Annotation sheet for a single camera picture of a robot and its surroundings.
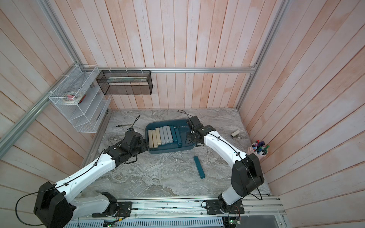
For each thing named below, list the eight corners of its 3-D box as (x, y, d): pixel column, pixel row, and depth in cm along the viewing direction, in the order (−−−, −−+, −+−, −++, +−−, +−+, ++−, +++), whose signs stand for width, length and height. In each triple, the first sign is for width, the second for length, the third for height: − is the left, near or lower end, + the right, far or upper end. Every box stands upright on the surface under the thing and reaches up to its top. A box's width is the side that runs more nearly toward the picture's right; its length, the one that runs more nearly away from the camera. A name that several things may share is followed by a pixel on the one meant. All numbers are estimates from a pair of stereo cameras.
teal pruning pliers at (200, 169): (201, 179, 86) (201, 177, 84) (193, 157, 95) (193, 156, 93) (205, 177, 86) (205, 176, 84) (196, 156, 95) (197, 155, 93)
